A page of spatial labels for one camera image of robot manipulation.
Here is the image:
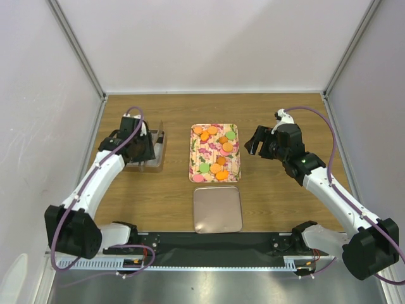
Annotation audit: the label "aluminium frame post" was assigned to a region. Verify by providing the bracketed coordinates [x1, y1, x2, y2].
[45, 0, 108, 101]
[323, 0, 383, 98]

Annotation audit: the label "floral rectangular tray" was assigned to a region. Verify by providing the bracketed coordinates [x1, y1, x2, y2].
[189, 123, 242, 183]

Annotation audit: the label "brown waffle cookie upper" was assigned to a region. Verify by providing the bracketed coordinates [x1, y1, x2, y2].
[219, 136, 228, 144]

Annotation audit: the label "orange waffle cookie lower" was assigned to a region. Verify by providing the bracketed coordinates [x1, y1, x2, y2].
[209, 163, 221, 174]

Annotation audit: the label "orange cookie top left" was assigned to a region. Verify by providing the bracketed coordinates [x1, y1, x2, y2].
[193, 125, 203, 134]

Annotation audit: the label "purple cable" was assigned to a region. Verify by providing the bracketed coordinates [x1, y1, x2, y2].
[50, 106, 156, 279]
[284, 106, 405, 286]

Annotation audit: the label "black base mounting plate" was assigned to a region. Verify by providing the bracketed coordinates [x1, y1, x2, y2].
[126, 231, 328, 267]

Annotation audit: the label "pink cookie middle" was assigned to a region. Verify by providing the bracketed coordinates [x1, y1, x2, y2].
[220, 149, 230, 156]

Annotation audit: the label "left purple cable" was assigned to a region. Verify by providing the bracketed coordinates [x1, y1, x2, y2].
[50, 106, 156, 279]

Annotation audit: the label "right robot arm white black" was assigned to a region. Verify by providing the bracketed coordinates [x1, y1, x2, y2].
[244, 123, 400, 280]

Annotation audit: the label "metal cookie tin box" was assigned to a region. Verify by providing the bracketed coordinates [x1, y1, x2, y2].
[125, 130, 167, 173]

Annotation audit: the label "orange fish cookie bottom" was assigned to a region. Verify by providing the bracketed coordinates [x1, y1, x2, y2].
[215, 170, 229, 181]

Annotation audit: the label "orange cookie right middle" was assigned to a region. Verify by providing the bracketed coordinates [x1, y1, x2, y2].
[222, 142, 234, 153]

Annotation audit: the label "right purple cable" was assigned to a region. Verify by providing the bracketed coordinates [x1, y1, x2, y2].
[284, 106, 405, 286]

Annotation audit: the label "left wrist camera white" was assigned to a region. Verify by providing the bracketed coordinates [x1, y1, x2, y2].
[140, 122, 148, 136]

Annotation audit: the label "grey cable duct right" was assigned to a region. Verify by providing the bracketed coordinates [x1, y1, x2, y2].
[283, 255, 316, 270]

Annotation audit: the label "metal tin lid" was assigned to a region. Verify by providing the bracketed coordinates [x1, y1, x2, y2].
[193, 186, 243, 234]

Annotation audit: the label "brown cookie lower middle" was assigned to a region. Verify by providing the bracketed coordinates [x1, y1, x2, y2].
[216, 156, 227, 166]

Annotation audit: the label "pink cookie bottom left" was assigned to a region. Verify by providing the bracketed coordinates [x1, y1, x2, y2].
[192, 174, 204, 183]

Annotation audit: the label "grey cable duct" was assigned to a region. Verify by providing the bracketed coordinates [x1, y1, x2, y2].
[283, 255, 316, 270]
[70, 256, 146, 271]

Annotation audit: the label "green cookie upper right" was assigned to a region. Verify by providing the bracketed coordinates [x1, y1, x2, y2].
[225, 130, 236, 141]

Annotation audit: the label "aluminium frame post left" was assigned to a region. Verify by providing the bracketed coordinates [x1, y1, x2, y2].
[45, 0, 108, 101]

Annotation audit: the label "grey cable duct left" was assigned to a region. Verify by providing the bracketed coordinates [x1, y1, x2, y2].
[70, 256, 146, 271]

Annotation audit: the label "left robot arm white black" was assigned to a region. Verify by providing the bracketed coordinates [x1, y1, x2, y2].
[44, 113, 155, 259]

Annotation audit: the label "metal serving tongs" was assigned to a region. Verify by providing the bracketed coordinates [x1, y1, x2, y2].
[137, 121, 166, 173]

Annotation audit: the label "aluminium frame post right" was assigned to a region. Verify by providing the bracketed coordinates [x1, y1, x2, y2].
[323, 0, 383, 98]

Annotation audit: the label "pink cookie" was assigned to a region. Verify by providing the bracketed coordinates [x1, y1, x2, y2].
[220, 149, 230, 156]
[192, 174, 204, 183]

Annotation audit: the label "orange cookie small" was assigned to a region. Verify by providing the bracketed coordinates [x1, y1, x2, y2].
[200, 132, 210, 141]

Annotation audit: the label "orange cookie top centre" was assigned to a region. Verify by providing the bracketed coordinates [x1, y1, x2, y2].
[207, 125, 218, 135]

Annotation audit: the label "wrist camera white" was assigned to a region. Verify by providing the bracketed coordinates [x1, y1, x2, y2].
[271, 108, 295, 134]
[140, 122, 148, 136]

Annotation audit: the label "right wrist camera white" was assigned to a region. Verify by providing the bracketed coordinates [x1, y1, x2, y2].
[271, 108, 295, 134]

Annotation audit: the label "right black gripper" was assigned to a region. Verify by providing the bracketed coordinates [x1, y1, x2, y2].
[244, 125, 289, 162]

